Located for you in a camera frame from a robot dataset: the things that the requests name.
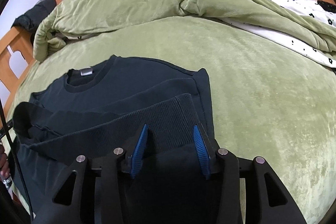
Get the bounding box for green quilt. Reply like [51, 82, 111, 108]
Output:
[33, 0, 335, 67]

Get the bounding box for black jacket on headboard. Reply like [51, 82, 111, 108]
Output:
[12, 0, 56, 33]

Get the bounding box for green plush bed sheet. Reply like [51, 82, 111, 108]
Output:
[13, 16, 335, 223]

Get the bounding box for dark navy sweatshirt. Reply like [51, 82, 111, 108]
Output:
[13, 56, 216, 223]

